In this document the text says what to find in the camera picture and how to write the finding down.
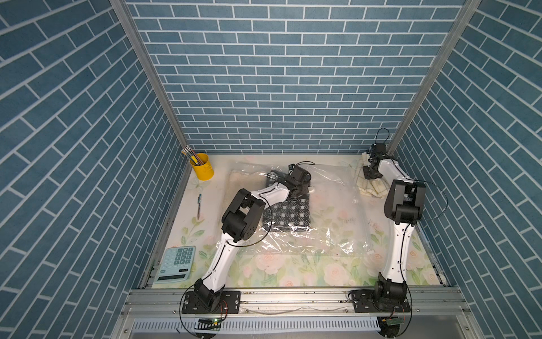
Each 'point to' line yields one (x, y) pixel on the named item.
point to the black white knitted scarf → (293, 215)
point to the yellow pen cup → (205, 171)
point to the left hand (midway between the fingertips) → (309, 189)
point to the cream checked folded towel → (377, 187)
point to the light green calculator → (176, 265)
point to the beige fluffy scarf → (251, 181)
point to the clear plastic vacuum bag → (332, 219)
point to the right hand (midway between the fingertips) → (374, 173)
